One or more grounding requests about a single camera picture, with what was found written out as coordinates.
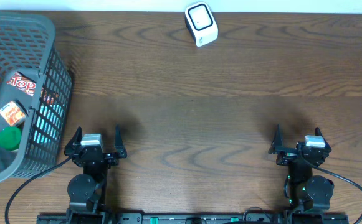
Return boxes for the white barcode scanner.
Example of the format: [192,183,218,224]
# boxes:
[184,1,219,47]

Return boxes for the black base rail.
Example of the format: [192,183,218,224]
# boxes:
[36,213,349,224]

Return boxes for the grey plastic mesh basket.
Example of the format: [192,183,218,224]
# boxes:
[0,12,73,182]

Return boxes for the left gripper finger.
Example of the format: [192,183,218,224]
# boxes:
[64,126,82,157]
[114,125,127,159]

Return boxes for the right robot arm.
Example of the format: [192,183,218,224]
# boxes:
[269,126,334,223]

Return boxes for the small orange carton box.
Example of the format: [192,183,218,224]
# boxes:
[0,101,27,126]

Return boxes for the light blue wipes pack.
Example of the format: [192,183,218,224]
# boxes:
[34,105,64,144]

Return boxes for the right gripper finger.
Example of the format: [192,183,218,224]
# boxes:
[315,127,328,146]
[268,125,283,154]

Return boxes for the green lid jar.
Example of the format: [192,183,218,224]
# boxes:
[0,126,22,151]

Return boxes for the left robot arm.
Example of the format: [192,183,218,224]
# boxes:
[64,126,127,224]

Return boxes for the red Top snack bar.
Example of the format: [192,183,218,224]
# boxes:
[6,72,59,105]

